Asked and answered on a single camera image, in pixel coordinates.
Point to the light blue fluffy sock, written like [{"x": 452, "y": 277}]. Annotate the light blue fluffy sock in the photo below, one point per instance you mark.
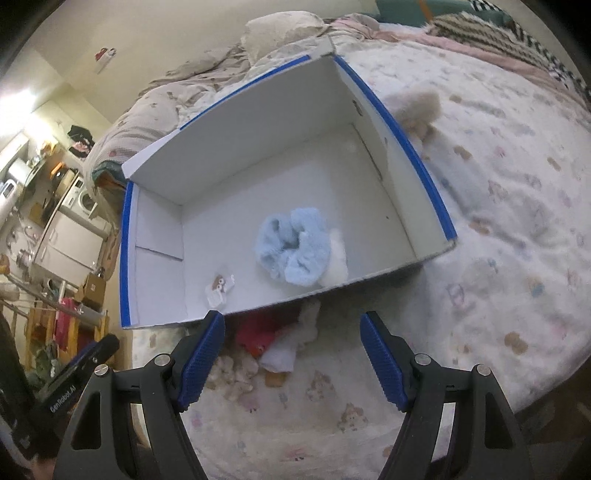
[{"x": 295, "y": 247}]

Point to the black white striped cloth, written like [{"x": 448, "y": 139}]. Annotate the black white striped cloth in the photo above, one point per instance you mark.
[{"x": 531, "y": 41}]

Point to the beige crumpled duvet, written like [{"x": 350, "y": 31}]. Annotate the beige crumpled duvet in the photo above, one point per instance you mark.
[{"x": 161, "y": 107}]

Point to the cream fluffy plush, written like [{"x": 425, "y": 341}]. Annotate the cream fluffy plush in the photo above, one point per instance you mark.
[{"x": 415, "y": 110}]

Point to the white box blue tape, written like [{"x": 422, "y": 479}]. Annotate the white box blue tape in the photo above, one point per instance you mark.
[{"x": 309, "y": 133}]

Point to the white washing machine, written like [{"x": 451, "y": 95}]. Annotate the white washing machine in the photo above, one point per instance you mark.
[{"x": 77, "y": 204}]

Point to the beige pillow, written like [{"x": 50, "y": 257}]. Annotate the beige pillow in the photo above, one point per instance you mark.
[{"x": 265, "y": 34}]

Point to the brown knitted blanket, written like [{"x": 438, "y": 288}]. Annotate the brown knitted blanket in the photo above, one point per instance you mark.
[{"x": 474, "y": 31}]

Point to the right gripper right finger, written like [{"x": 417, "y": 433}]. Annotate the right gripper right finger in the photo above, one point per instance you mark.
[{"x": 486, "y": 440}]

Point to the teal headboard cushion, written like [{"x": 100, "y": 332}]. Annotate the teal headboard cushion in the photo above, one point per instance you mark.
[{"x": 418, "y": 13}]

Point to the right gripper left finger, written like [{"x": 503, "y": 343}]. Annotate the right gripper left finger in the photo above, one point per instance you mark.
[{"x": 127, "y": 424}]

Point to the cream ruffled scrunchie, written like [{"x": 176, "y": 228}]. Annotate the cream ruffled scrunchie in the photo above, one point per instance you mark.
[{"x": 232, "y": 377}]

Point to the cardboard box on floor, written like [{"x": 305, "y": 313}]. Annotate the cardboard box on floor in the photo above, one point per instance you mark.
[{"x": 91, "y": 293}]

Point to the pink rubber duck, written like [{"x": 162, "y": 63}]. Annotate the pink rubber duck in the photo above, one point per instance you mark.
[{"x": 258, "y": 330}]

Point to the white fluffy sock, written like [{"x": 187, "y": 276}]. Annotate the white fluffy sock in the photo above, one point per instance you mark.
[{"x": 337, "y": 271}]

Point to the white cloth piece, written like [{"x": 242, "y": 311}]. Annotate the white cloth piece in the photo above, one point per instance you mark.
[{"x": 282, "y": 353}]

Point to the white patterned fleece blanket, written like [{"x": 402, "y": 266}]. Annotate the white patterned fleece blanket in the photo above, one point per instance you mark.
[{"x": 511, "y": 160}]

